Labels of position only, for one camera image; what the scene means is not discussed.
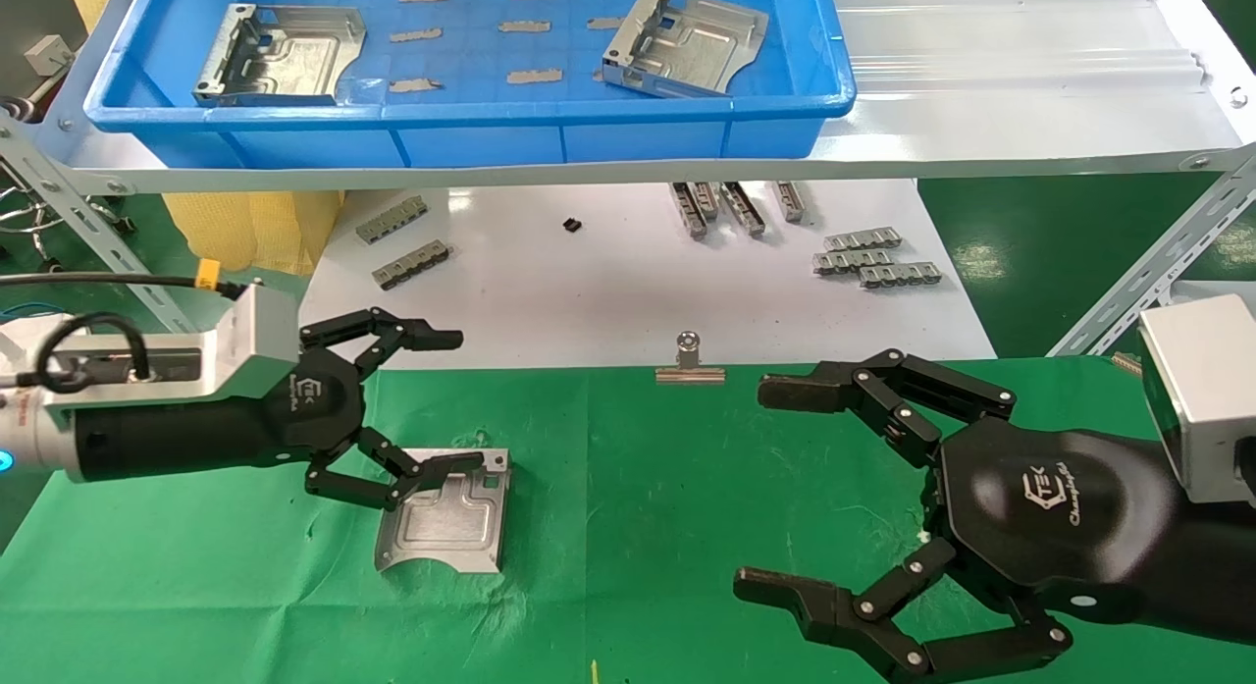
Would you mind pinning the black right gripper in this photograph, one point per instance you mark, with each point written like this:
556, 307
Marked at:
1050, 517

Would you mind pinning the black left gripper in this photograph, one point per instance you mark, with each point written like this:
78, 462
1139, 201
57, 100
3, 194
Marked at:
324, 409

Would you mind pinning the stamped metal bracket plate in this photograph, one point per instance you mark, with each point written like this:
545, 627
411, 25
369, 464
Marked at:
451, 527
687, 46
294, 56

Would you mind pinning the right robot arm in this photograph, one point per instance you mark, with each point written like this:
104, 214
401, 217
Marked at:
1217, 566

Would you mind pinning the silver binder clip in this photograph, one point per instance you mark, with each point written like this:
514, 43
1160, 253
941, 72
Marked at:
690, 374
1126, 363

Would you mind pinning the green table cloth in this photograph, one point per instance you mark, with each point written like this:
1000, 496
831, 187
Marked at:
638, 488

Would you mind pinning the white board sheet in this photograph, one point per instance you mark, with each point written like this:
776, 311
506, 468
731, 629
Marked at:
589, 291

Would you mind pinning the yellow mesh bag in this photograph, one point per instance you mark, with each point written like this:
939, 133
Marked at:
245, 228

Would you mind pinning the blue plastic tray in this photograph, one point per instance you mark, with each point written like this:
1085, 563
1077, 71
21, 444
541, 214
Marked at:
471, 139

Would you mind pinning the chrome stool base with casters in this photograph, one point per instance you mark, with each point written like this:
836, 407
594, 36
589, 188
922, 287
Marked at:
123, 225

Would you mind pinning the perforated grey angle strut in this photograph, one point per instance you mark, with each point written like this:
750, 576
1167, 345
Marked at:
88, 223
1158, 262

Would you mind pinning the white round stand base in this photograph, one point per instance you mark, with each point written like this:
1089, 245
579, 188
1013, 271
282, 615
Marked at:
15, 329

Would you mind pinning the white metal shelf board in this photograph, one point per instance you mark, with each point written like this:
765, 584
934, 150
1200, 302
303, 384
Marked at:
981, 105

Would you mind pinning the small grey metal rail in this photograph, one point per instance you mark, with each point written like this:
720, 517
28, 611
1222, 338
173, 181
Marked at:
863, 239
708, 198
743, 208
850, 262
412, 264
392, 220
901, 275
689, 211
790, 201

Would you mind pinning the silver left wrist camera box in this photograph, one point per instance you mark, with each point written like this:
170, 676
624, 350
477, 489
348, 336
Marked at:
255, 341

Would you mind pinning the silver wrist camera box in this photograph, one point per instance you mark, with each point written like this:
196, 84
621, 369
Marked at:
255, 341
1207, 399

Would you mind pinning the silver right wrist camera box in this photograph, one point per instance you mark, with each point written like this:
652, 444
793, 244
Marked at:
1207, 399

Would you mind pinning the small grey wall box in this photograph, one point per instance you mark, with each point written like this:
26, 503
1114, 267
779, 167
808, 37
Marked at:
47, 54

